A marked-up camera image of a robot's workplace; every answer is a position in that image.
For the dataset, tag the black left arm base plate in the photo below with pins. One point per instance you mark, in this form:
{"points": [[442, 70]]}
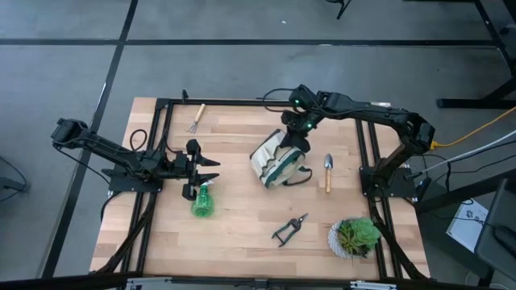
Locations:
{"points": [[129, 186]]}

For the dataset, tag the black crossbar with silver brackets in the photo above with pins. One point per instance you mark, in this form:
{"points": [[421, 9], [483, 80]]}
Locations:
{"points": [[60, 282]]}

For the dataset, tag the black desk leg frame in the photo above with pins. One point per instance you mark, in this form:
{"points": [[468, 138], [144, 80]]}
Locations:
{"points": [[471, 103]]}

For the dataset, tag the beige green gardening bag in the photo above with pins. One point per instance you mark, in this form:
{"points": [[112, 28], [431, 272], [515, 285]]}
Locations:
{"points": [[278, 165]]}

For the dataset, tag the green pruning shears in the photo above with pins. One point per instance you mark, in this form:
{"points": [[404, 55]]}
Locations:
{"points": [[293, 224]]}

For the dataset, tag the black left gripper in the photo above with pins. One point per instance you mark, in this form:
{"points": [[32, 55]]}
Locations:
{"points": [[192, 167]]}

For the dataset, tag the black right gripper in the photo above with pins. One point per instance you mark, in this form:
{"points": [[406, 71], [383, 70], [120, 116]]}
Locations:
{"points": [[296, 133]]}

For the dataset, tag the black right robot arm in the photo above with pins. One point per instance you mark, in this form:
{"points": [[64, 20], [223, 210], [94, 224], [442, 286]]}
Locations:
{"points": [[363, 110]]}

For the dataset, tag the green spray bottle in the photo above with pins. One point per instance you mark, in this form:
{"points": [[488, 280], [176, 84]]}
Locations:
{"points": [[202, 205]]}

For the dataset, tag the black aluminium table frame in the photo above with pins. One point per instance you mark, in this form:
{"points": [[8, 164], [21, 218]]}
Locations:
{"points": [[258, 102]]}

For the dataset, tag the white printed box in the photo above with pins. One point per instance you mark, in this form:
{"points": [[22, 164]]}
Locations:
{"points": [[463, 229]]}

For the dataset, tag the succulent in white pot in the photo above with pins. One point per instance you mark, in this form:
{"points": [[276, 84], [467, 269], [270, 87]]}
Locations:
{"points": [[360, 235]]}

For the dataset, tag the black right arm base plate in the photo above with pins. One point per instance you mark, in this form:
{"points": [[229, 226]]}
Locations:
{"points": [[399, 187]]}

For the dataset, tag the black chair base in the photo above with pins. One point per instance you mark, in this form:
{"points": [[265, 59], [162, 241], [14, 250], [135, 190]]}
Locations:
{"points": [[342, 10]]}

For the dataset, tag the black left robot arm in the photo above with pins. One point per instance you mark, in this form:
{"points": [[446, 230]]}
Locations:
{"points": [[101, 143]]}

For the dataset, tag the black office chair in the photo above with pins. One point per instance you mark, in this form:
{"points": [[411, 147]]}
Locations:
{"points": [[500, 225]]}

